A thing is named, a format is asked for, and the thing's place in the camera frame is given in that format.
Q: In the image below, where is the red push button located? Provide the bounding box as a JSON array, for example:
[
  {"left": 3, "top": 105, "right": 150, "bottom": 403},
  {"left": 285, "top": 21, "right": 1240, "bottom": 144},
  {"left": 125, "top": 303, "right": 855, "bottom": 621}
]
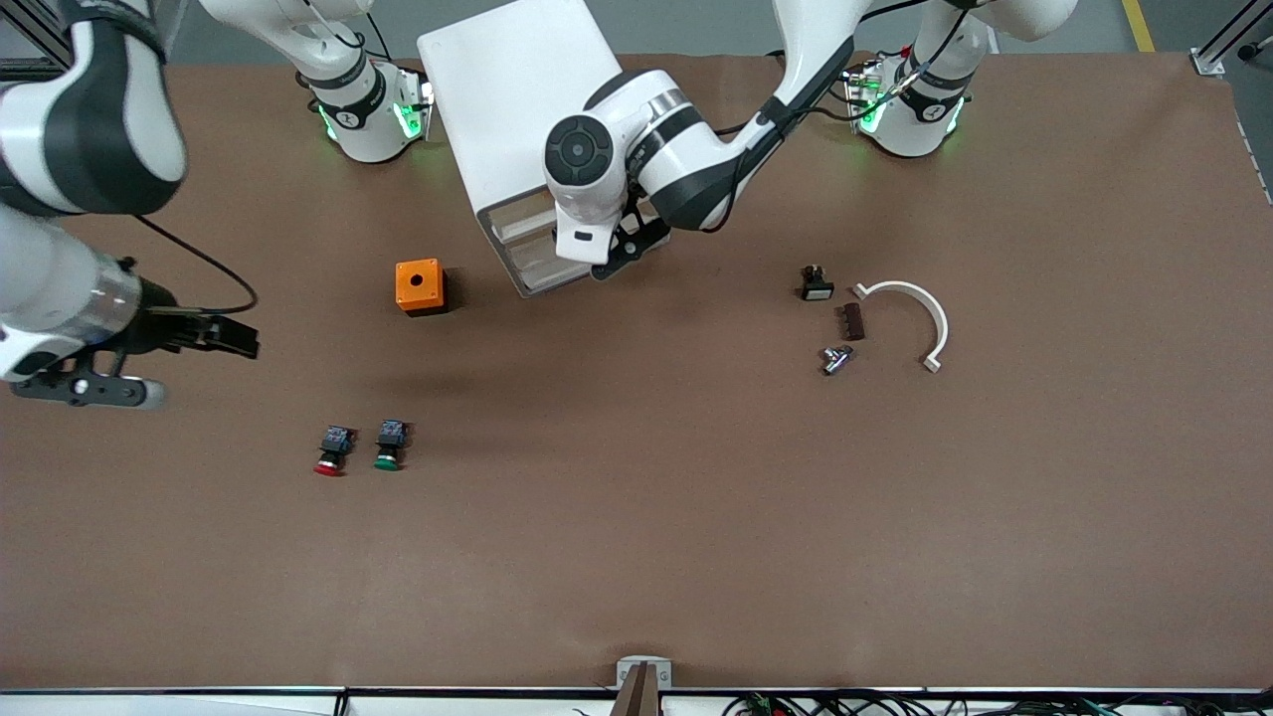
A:
[{"left": 313, "top": 426, "right": 357, "bottom": 477}]

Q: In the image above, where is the green push button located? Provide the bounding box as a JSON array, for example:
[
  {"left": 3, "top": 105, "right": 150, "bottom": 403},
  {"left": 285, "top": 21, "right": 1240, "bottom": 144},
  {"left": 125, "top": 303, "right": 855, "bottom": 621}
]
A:
[{"left": 373, "top": 420, "right": 411, "bottom": 471}]

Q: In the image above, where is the orange button box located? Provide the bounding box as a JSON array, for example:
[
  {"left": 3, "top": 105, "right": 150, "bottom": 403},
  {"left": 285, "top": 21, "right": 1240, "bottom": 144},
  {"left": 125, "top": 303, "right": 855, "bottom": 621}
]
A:
[{"left": 395, "top": 259, "right": 448, "bottom": 317}]

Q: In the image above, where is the white plastic tray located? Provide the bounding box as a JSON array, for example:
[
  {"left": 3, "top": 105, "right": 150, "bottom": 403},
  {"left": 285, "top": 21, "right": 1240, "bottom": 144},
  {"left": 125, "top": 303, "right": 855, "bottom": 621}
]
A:
[{"left": 416, "top": 0, "right": 669, "bottom": 299}]

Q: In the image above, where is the silver aluminium profile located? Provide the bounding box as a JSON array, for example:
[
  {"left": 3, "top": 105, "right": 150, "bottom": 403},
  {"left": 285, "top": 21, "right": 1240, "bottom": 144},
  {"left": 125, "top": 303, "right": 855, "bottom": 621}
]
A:
[{"left": 1190, "top": 0, "right": 1273, "bottom": 78}]

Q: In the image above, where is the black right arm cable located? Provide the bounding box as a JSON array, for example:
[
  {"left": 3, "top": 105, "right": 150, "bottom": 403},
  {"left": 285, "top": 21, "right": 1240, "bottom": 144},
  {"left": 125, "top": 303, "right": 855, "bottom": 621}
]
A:
[{"left": 132, "top": 212, "right": 260, "bottom": 317}]

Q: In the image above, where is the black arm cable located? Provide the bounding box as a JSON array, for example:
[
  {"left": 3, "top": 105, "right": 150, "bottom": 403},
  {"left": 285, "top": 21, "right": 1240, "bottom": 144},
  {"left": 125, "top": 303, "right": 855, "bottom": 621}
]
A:
[
  {"left": 711, "top": 35, "right": 858, "bottom": 235},
  {"left": 132, "top": 212, "right": 260, "bottom": 317}
]

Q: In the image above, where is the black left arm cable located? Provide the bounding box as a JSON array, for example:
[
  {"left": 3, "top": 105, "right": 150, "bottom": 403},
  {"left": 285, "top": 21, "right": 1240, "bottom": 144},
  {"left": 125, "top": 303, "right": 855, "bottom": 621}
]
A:
[{"left": 711, "top": 35, "right": 858, "bottom": 235}]

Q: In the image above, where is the white half-ring pipe clamp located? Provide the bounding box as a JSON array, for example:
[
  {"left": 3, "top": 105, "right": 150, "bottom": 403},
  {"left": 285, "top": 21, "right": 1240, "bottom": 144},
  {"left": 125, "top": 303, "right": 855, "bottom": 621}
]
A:
[{"left": 852, "top": 280, "right": 951, "bottom": 374}]

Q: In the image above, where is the white table edge rail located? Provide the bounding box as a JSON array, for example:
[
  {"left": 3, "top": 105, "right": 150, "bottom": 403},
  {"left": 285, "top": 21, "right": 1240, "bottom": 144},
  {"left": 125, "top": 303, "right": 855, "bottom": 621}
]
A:
[{"left": 0, "top": 686, "right": 1273, "bottom": 716}]

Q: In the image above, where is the front camera mount bracket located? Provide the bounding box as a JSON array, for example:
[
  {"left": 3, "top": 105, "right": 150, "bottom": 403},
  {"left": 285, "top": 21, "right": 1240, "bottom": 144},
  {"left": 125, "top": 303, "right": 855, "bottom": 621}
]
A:
[{"left": 609, "top": 656, "right": 673, "bottom": 716}]

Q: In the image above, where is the black cable bundle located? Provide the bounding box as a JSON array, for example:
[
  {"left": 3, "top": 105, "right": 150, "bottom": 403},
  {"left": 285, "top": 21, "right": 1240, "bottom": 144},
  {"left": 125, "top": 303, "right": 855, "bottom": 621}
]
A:
[{"left": 721, "top": 691, "right": 1273, "bottom": 716}]

